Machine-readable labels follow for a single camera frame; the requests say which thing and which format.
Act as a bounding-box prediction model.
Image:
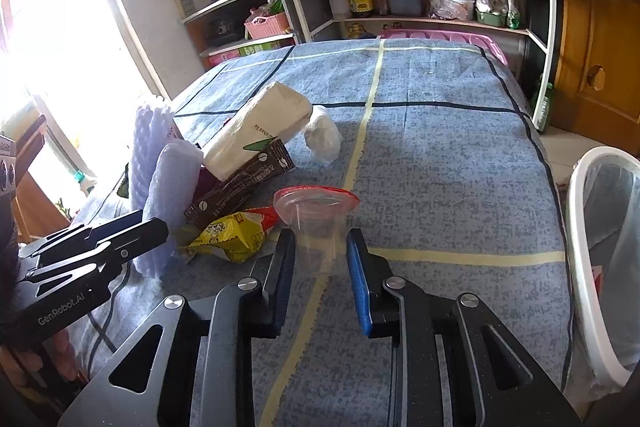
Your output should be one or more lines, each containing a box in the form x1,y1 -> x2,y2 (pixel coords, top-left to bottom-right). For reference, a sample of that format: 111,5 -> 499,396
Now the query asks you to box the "white foam net sleeve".
136,142 -> 205,280
126,102 -> 177,210

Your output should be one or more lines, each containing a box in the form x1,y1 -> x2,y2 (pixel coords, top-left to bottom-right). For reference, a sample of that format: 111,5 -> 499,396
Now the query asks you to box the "pink lidded storage box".
379,27 -> 512,68

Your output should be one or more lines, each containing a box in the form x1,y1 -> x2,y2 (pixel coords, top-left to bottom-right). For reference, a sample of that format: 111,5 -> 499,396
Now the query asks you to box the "clear plastic cup red rim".
272,186 -> 361,279

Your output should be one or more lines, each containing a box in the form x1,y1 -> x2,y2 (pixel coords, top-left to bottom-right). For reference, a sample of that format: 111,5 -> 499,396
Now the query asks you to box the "white plastic tub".
447,0 -> 475,20

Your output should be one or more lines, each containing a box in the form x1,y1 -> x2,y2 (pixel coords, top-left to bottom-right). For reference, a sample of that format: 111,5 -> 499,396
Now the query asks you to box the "green printed carton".
238,39 -> 284,58

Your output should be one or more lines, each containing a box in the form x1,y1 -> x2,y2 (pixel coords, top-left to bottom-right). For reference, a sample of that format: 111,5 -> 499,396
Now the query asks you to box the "pink plastic basket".
244,11 -> 291,40

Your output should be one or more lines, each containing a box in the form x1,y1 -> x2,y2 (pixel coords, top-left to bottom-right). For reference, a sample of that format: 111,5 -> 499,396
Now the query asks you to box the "wooden door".
549,0 -> 640,145

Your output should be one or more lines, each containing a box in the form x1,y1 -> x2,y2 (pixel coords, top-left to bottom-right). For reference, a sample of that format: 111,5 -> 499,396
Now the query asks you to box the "crumpled white tissue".
303,104 -> 344,166

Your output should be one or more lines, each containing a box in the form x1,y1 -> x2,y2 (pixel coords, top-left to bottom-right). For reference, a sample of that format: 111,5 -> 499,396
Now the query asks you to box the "blue plaid blanket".
65,38 -> 576,427

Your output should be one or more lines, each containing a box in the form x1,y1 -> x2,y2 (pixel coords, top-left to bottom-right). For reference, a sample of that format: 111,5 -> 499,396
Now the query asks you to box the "person's left hand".
11,346 -> 77,384

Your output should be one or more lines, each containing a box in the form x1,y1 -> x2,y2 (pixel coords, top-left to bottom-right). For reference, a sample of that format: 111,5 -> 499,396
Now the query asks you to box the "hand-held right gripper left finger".
65,227 -> 298,427

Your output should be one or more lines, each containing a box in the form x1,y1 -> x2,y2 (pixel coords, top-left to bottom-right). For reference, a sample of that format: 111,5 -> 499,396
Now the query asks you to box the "green plastic bottle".
532,81 -> 555,132

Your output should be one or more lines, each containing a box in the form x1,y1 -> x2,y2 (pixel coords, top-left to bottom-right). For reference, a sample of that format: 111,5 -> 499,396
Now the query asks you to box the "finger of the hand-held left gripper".
15,218 -> 171,297
20,209 -> 146,266

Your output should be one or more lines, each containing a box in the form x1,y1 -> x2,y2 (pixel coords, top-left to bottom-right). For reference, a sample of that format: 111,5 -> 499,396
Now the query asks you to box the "clear bin liner bag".
582,154 -> 640,360

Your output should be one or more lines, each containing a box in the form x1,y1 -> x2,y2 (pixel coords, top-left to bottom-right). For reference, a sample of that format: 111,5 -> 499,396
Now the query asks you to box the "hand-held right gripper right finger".
345,227 -> 583,427

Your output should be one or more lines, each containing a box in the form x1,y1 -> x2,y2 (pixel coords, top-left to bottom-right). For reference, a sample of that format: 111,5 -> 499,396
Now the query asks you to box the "white round bin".
566,146 -> 640,389

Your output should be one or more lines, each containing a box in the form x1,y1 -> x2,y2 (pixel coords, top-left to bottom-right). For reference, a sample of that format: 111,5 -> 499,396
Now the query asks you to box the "crumpled clear plastic bag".
426,0 -> 457,20

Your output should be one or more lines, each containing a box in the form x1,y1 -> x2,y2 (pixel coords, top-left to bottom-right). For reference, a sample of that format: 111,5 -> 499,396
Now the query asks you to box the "white tissue pack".
202,81 -> 314,182

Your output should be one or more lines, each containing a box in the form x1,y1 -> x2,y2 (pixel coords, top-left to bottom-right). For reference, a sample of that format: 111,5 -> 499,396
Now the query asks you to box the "yellow snack packet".
177,206 -> 281,264

